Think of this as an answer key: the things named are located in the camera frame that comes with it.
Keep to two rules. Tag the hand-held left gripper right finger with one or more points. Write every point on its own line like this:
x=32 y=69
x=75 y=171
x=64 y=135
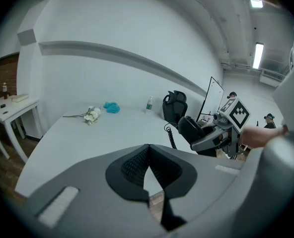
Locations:
x=206 y=182

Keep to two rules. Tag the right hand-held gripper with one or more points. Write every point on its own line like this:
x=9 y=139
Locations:
x=237 y=114

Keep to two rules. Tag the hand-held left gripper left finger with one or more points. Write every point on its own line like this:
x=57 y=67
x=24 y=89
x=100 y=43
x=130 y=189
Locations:
x=92 y=182

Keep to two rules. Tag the black telephone handset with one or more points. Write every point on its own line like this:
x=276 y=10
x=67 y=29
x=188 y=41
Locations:
x=190 y=130

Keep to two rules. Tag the person's right forearm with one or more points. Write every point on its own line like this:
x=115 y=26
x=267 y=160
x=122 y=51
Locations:
x=261 y=135

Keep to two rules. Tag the whiteboard on stand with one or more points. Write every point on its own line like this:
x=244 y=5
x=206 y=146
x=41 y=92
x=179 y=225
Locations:
x=214 y=95

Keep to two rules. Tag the white artificial flowers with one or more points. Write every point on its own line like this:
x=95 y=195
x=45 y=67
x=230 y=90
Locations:
x=92 y=115

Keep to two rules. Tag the clear water bottle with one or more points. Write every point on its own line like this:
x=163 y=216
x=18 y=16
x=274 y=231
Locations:
x=149 y=105

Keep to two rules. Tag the blue cloth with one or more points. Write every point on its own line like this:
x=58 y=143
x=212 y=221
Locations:
x=112 y=107

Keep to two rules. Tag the grey ceiling pipes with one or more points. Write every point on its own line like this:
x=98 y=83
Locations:
x=241 y=68

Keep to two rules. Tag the person's grey shirt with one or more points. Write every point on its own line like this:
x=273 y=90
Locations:
x=293 y=95

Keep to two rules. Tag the ceiling light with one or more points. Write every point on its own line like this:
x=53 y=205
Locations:
x=257 y=2
x=258 y=55

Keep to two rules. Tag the small white table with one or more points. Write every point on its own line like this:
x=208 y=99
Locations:
x=18 y=108

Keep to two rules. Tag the white rectangular box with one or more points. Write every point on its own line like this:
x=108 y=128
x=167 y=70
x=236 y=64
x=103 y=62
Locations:
x=20 y=97

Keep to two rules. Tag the brown drink bottle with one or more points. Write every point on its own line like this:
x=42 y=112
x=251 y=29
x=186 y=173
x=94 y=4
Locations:
x=5 y=92

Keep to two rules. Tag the white wall air conditioner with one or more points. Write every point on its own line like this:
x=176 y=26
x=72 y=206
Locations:
x=272 y=77

